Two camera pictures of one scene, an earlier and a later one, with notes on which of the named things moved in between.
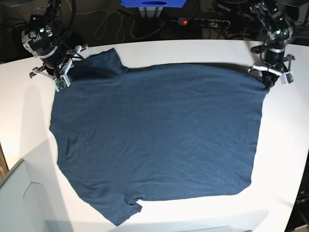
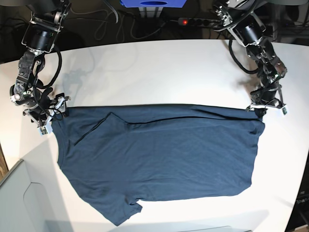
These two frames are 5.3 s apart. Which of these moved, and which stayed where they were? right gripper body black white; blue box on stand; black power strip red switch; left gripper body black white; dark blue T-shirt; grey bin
Moved: dark blue T-shirt; left gripper body black white; right gripper body black white
Stayed: blue box on stand; grey bin; black power strip red switch
